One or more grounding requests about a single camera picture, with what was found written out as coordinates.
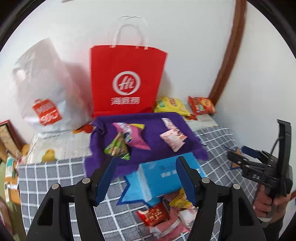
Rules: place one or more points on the person right hand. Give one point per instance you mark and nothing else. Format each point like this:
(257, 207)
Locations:
(263, 204)

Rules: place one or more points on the pink white snack packet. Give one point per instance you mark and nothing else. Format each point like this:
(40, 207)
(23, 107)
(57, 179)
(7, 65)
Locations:
(179, 222)

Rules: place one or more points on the purple towel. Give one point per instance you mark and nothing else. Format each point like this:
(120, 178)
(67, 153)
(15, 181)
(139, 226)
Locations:
(104, 132)

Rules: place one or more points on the cardboard boxes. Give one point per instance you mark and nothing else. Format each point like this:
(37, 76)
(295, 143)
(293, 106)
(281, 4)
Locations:
(11, 164)

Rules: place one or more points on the framed picture box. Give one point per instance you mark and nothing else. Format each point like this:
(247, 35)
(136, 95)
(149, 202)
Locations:
(11, 139)

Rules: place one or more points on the pale pink snack packet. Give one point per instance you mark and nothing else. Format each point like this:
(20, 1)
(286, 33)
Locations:
(173, 138)

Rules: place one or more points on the white printed fruit sheet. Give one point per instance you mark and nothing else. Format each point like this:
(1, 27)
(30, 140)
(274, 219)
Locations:
(65, 146)

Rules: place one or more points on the yellow snack packet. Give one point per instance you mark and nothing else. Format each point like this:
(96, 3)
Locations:
(181, 201)

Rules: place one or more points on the red snack packet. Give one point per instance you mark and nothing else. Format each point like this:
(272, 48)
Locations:
(154, 216)

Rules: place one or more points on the red paper shopping bag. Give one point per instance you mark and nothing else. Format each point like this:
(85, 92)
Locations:
(125, 78)

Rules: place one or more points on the yellow chips bag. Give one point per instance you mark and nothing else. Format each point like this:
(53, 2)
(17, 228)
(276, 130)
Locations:
(168, 104)

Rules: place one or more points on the blue tissue pack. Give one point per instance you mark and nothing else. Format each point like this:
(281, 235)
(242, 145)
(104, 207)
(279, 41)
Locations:
(150, 182)

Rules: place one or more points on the orange chips bag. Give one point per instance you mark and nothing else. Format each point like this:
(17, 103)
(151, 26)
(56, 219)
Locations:
(201, 105)

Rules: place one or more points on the green snack packet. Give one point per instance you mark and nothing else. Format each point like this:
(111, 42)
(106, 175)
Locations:
(118, 148)

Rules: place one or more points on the brown door frame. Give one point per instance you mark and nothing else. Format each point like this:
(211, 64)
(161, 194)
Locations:
(231, 52)

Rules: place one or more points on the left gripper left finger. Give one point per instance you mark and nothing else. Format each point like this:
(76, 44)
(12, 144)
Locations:
(52, 220)

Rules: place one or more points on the pink yellow snack bag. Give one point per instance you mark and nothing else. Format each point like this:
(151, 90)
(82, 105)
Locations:
(132, 134)

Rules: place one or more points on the pink white candy stick packet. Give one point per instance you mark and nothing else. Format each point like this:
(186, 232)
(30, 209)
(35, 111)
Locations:
(169, 125)

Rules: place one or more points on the grey checked blanket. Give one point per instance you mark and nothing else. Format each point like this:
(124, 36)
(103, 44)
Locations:
(120, 222)

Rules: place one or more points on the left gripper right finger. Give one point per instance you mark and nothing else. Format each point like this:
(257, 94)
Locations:
(238, 221)

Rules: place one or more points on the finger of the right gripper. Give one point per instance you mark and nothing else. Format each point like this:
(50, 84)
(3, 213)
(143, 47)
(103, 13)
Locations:
(238, 161)
(250, 152)

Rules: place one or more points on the white Miniso plastic bag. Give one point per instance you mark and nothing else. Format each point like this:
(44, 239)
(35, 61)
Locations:
(47, 96)

